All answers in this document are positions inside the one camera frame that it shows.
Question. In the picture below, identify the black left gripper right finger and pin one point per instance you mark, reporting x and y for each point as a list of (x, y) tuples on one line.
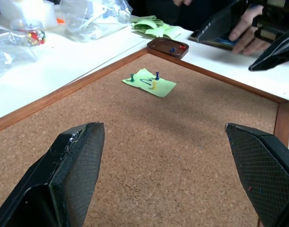
[(262, 170)]

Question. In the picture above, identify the dark flat device blue screen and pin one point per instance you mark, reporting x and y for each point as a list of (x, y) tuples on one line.
[(221, 42)]

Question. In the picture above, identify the pile of green paper notes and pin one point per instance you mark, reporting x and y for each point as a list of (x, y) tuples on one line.
[(153, 29)]

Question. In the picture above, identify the green paper note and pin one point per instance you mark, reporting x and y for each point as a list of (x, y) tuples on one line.
[(163, 89)]

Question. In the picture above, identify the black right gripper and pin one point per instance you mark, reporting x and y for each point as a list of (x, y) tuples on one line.
[(276, 19)]

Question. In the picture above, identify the small red plastic object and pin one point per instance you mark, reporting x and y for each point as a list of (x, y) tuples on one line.
[(182, 46)]

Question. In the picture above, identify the yellow push pin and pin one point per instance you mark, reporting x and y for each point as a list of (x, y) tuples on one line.
[(154, 85)]

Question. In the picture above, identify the clear jar of push pins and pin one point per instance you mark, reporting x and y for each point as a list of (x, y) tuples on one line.
[(28, 32)]

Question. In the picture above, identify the green push pin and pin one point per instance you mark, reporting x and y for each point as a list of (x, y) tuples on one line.
[(132, 78)]

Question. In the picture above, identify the brown wooden tray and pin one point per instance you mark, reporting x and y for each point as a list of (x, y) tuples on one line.
[(162, 46)]

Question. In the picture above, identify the clear plastic bag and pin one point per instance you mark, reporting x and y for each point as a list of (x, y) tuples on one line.
[(7, 54), (87, 19)]

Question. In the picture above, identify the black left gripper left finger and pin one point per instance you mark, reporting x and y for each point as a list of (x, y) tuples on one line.
[(71, 170)]

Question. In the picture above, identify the person in dark clothes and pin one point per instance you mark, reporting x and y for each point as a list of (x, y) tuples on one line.
[(158, 8)]

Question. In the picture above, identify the person's bare hand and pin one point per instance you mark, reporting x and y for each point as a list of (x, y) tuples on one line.
[(182, 2), (247, 35)]

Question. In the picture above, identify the cork board with wooden frame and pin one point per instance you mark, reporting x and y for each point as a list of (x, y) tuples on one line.
[(158, 142)]

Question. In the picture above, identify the white translucent plastic container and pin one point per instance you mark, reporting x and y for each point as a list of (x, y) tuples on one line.
[(23, 10)]

